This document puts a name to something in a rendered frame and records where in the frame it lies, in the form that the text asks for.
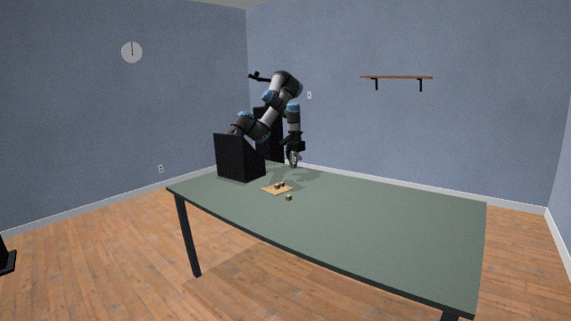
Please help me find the beige flat mat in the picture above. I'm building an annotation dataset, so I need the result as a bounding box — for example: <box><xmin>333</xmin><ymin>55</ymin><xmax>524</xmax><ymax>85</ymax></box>
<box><xmin>261</xmin><ymin>185</ymin><xmax>293</xmax><ymax>195</ymax></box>

